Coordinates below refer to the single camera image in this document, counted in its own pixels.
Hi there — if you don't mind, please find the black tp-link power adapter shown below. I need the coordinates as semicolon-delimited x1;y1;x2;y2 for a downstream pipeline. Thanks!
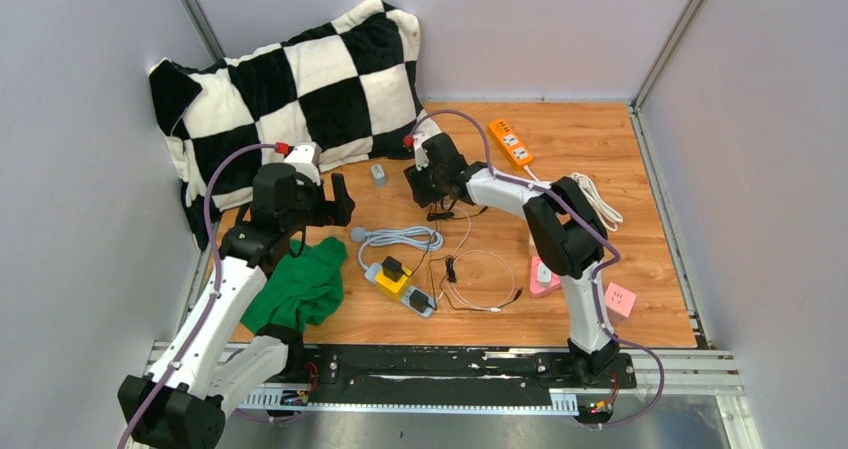
382;255;525;313

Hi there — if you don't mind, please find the yellow cube socket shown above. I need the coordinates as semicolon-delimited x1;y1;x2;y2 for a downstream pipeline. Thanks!
375;266;412;302

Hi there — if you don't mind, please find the black adapter with thin cable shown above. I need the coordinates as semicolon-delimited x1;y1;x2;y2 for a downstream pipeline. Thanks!
409;202;455;316

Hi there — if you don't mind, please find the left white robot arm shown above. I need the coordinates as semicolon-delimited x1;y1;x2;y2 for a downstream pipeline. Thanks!
118;163;355;448

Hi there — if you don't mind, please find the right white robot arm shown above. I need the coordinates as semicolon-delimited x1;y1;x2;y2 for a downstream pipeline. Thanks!
403;133;620;387

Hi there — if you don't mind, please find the grey blue small charger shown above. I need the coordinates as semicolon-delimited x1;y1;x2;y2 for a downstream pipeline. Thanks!
370;164;387;187

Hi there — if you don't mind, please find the light blue power strip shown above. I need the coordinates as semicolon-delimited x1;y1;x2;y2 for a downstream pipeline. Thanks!
364;263;436;318

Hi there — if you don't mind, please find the orange power strip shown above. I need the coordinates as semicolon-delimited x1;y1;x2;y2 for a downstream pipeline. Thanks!
488;118;534;170

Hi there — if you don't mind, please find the green cloth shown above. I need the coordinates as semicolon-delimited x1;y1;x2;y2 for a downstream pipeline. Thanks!
240;237;348;335

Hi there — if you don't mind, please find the black white checkered pillow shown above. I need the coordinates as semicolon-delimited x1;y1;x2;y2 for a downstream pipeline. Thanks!
148;0;437;248

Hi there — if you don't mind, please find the white cube charger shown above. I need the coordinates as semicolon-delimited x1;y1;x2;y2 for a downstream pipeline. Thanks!
536;263;552;288

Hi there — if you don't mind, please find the pink power strip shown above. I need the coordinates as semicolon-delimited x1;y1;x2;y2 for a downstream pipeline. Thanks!
529;256;561;298

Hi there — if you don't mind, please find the pink cube socket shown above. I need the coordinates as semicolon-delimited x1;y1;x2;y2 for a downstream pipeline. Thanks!
604;282;637;323

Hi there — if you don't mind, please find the light blue coiled cord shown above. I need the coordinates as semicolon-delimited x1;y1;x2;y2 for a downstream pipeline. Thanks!
349;225;445;272

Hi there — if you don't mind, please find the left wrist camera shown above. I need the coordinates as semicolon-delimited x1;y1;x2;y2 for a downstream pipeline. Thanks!
283;142;322;186

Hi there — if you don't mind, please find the white coiled power cord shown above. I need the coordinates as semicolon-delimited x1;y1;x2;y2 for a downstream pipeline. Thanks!
523;166;625;233

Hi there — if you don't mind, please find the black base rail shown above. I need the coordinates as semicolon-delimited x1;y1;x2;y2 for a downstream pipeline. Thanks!
231;343;639;427

